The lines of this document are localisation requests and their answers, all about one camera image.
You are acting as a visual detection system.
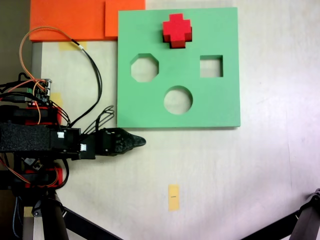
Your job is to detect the thin orange wire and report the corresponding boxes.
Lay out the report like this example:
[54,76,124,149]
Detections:
[19,26,76,87]

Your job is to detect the circuit board with green terminal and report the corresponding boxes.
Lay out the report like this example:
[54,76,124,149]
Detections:
[25,78,53,106]

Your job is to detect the large flat orange block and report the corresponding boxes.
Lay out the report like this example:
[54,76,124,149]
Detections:
[29,0,107,42]

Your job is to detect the grey braided cable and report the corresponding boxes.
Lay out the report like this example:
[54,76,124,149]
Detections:
[11,196,21,239]

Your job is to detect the looped black gripper wires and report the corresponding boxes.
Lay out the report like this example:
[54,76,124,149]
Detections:
[82,105,116,135]

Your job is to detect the wide yellow tape piece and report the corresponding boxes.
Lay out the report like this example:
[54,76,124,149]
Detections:
[58,41,89,52]

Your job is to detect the grey metal strip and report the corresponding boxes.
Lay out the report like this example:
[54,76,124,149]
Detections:
[31,42,42,79]

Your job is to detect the thin black tripod strut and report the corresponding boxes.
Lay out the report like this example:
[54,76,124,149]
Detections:
[61,205,124,240]
[240,210,301,240]

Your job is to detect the thick black tripod leg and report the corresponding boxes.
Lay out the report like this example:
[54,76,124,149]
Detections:
[289,187,320,240]
[32,192,70,240]

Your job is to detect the long black cable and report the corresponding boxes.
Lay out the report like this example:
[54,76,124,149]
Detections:
[69,38,103,127]

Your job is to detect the small black adapter board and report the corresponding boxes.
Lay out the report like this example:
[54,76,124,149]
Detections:
[23,157,44,172]

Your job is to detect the long yellow tape marker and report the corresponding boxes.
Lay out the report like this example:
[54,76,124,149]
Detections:
[167,184,181,213]

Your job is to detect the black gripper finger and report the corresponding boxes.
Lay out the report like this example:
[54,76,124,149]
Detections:
[119,128,147,153]

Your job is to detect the red printed base clamp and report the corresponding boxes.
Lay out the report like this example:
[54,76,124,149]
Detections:
[25,105,63,126]
[24,167,64,188]

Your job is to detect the green board with shaped holes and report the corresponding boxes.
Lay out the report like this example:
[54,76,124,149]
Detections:
[116,7,242,130]

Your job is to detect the red cross columnar block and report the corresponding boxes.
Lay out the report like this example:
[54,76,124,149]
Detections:
[162,13,194,50]

